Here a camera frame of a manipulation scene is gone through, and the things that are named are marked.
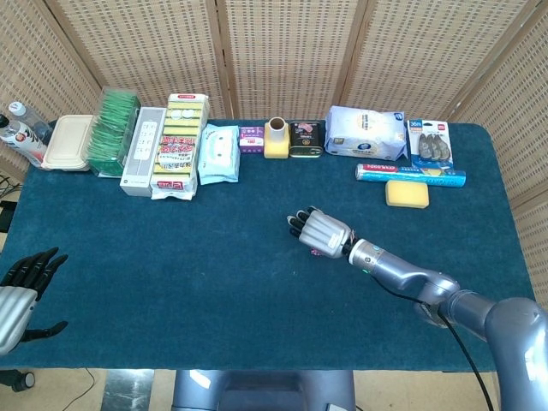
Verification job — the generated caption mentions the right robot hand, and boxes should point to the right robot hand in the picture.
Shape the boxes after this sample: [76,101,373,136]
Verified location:
[286,206,356,259]

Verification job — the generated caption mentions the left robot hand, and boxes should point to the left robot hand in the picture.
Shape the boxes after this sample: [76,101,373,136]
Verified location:
[0,247,69,356]

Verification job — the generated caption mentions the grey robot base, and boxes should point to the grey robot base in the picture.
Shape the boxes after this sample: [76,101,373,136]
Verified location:
[170,368,356,411]

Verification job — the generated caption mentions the black caster wheel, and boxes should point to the black caster wheel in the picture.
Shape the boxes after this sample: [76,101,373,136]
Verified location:
[0,370,36,393]

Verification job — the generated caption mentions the yellow scouring sponge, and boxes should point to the yellow scouring sponge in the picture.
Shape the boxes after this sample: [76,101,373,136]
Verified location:
[263,135,290,160]
[384,179,431,210]

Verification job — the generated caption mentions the black gold luncheon meat can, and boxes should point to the black gold luncheon meat can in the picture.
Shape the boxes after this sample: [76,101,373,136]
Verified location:
[289,120,325,159]

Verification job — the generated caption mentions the white blue tissue pack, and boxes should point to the white blue tissue pack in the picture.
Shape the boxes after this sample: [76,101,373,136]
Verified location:
[324,105,408,162]

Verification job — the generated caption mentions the cardboard paper tube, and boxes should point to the cardboard paper tube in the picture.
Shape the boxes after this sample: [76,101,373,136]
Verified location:
[266,117,287,145]

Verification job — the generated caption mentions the small purple box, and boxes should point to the small purple box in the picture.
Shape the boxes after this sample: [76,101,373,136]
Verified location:
[238,125,265,155]

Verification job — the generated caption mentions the light blue wet wipes pack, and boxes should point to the light blue wet wipes pack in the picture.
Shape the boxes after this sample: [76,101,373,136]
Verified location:
[197,123,241,186]

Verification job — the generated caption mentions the correction tape blister pack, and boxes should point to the correction tape blister pack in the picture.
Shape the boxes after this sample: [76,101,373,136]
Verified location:
[406,119,456,170]

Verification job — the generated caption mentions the shiny metal table leg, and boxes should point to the shiny metal table leg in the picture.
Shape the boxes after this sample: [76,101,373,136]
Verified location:
[104,370,155,411]

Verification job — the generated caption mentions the teal felt table cover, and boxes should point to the teal felt table cover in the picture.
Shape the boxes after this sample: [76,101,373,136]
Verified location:
[0,118,541,372]

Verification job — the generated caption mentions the yellow sponge multipack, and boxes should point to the yellow sponge multipack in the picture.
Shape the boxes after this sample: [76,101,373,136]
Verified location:
[150,92,211,201]

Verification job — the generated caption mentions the white red labelled bottle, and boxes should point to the white red labelled bottle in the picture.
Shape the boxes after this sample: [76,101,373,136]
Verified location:
[0,114,49,169]

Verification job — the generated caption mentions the beige lidded lunch box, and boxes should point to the beige lidded lunch box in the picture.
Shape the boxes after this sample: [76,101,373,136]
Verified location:
[41,114,96,172]

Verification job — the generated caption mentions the woven bamboo folding screen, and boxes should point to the woven bamboo folding screen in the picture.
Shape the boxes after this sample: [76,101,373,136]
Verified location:
[0,0,548,411]

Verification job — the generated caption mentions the clear white-capped water bottle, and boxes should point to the clear white-capped water bottle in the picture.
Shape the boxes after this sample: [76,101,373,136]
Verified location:
[8,101,53,145]

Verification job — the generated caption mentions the clear box green tea bags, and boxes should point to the clear box green tea bags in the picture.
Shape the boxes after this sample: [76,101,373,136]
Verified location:
[86,87,142,178]

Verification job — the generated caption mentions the white power strip box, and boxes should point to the white power strip box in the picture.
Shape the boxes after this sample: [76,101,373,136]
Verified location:
[119,106,167,198]

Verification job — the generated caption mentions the black equipment with cables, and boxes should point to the black equipment with cables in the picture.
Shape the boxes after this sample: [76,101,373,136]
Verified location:
[0,173,21,235]

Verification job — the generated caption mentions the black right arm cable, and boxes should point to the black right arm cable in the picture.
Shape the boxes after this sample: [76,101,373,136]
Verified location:
[378,284,494,411]

